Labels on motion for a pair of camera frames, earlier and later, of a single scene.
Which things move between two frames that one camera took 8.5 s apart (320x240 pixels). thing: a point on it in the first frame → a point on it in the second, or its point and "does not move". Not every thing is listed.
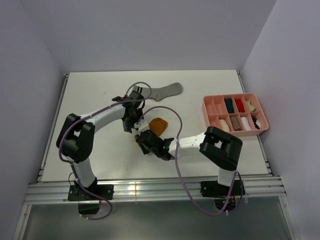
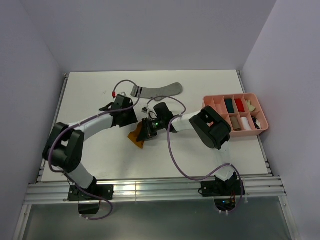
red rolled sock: [240, 105] does not move
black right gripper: [145, 151] → [147, 131]
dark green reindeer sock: [229, 105] does not move
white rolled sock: [245, 123] does not move
